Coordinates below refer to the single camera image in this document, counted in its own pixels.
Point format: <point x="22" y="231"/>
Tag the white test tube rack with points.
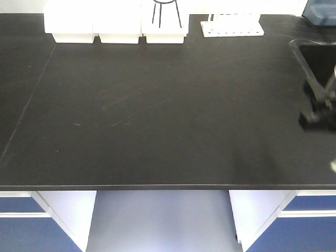
<point x="232" y="25"/>

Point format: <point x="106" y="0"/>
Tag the blue left cabinet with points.
<point x="46" y="220"/>

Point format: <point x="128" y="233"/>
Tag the black wire tripod stand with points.
<point x="161" y="3"/>

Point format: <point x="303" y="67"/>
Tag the black lab sink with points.
<point x="316" y="58"/>

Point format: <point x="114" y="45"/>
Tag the white storage bin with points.
<point x="117" y="22"/>
<point x="69" y="21"/>
<point x="170" y="31"/>

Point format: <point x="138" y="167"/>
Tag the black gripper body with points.
<point x="331" y="105"/>

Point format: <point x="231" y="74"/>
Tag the white storage bin right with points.
<point x="170" y="31"/>

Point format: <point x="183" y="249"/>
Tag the blue cabinet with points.
<point x="46" y="220"/>
<point x="284" y="220"/>

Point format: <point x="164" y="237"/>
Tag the white storage bin middle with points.
<point x="117" y="22"/>

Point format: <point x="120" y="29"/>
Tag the blue right cabinet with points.
<point x="284" y="220"/>

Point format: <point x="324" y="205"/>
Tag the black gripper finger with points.
<point x="316" y="93"/>
<point x="314" y="120"/>

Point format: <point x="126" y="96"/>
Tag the white storage bin left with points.
<point x="69" y="21"/>

